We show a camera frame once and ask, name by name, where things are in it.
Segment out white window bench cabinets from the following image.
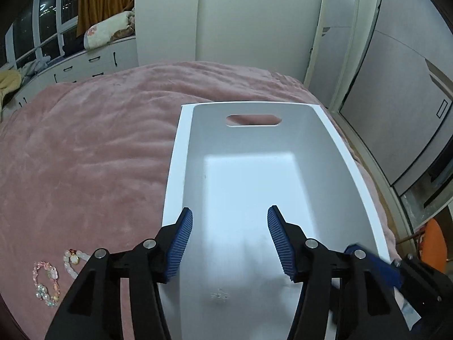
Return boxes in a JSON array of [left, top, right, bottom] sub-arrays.
[[1, 36, 138, 120]]

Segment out colourful bead bracelet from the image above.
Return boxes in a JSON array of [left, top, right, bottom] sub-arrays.
[[32, 260, 61, 308]]

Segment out white plastic storage bin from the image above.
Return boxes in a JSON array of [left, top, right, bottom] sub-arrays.
[[160, 102, 389, 339]]

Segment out pink plush bed blanket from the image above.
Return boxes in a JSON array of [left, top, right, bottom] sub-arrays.
[[0, 60, 403, 340]]

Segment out white jade bead bracelet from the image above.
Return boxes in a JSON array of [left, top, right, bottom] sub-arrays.
[[63, 248, 92, 280]]

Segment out yellow blanket on bench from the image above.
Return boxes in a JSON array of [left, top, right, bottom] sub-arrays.
[[0, 69, 22, 108]]

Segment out white floral rolled blanket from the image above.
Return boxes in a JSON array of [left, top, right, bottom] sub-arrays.
[[84, 11, 135, 51]]

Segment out grey clothes pile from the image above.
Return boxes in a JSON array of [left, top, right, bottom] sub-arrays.
[[19, 55, 51, 78]]

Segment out orange chair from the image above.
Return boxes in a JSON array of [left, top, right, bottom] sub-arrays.
[[421, 219, 448, 273]]

